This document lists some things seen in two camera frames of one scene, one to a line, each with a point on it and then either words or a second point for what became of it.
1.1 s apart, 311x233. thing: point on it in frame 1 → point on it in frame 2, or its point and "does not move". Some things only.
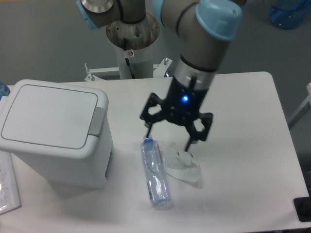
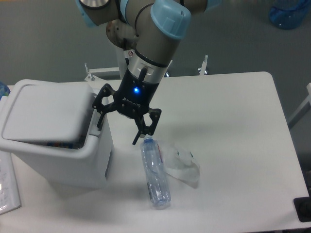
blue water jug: (288, 14) does not move
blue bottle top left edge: (4, 90) does not move
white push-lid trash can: (63, 133) does not move
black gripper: (183, 102) → (132, 100)
